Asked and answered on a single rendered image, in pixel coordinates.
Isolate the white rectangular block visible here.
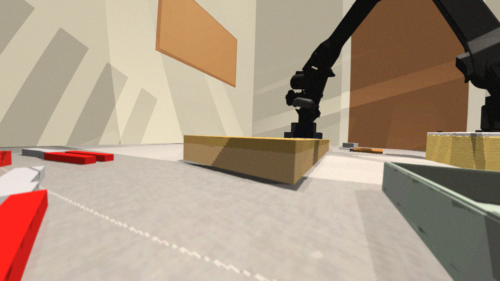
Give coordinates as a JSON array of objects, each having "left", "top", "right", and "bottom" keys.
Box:
[{"left": 343, "top": 143, "right": 358, "bottom": 148}]

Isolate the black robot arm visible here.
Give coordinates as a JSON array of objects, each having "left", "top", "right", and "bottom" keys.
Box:
[{"left": 285, "top": 0, "right": 500, "bottom": 133}]

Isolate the brown-handled awl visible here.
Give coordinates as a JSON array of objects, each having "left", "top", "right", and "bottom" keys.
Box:
[{"left": 350, "top": 148, "right": 383, "bottom": 154}]

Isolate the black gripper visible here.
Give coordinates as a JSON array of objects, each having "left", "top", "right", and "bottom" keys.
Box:
[{"left": 292, "top": 86, "right": 323, "bottom": 132}]

